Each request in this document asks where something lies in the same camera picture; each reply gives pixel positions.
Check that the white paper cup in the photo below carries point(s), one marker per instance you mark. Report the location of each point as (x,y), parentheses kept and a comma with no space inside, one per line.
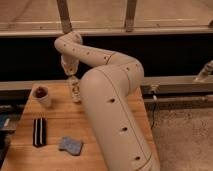
(41,94)

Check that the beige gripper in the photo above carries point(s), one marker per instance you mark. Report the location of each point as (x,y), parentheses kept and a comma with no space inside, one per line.
(69,64)

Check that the white object at right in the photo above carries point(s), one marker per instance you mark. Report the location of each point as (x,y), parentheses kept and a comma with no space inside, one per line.
(205,72)

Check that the blue sponge cloth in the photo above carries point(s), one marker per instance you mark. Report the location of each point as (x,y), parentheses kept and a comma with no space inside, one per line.
(71,145)

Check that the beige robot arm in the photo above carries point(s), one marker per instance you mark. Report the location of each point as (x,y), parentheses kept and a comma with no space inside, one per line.
(103,90)

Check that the metal window post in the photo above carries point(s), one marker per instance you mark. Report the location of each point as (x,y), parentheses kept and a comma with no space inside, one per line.
(64,16)
(130,15)

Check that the black white striped block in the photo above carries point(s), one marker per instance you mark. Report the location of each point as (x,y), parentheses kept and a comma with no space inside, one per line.
(39,132)

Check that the right metal window post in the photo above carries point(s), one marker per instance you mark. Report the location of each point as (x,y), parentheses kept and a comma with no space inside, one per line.
(130,15)

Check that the left metal window post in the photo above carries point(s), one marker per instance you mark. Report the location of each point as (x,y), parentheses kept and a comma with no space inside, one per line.
(64,16)

